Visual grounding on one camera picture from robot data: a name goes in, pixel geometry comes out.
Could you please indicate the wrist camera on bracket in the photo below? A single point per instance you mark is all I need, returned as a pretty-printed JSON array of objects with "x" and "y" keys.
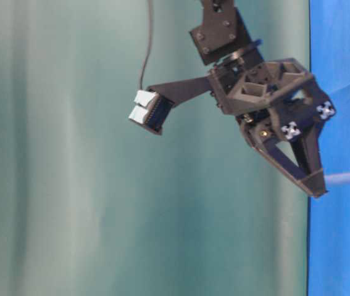
[{"x": 153, "y": 105}]

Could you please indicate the green curtain backdrop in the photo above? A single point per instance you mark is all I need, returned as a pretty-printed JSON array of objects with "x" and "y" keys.
[{"x": 93, "y": 204}]

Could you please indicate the blue table mat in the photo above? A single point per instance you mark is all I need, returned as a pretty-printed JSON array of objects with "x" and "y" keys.
[{"x": 329, "y": 216}]

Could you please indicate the grey blue shaft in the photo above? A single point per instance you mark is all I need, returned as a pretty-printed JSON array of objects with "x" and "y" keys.
[{"x": 338, "y": 179}]

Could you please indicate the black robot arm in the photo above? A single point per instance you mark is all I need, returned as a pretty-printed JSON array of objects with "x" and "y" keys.
[{"x": 222, "y": 37}]

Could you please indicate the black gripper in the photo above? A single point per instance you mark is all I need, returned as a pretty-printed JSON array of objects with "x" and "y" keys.
[{"x": 277, "y": 101}]

